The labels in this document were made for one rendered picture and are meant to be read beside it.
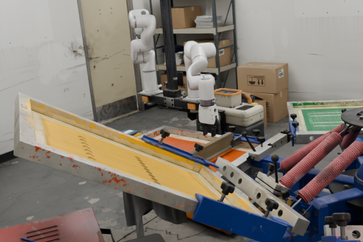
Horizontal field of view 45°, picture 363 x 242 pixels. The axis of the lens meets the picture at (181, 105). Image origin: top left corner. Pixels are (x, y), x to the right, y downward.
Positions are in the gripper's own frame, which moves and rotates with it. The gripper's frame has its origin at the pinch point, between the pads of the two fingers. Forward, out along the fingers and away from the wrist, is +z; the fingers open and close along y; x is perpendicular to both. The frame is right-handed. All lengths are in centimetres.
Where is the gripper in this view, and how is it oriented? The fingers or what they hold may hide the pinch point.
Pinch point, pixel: (209, 132)
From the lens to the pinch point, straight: 231.8
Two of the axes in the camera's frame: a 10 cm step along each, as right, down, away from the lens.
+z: 0.9, 9.6, 2.6
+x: -6.4, 2.6, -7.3
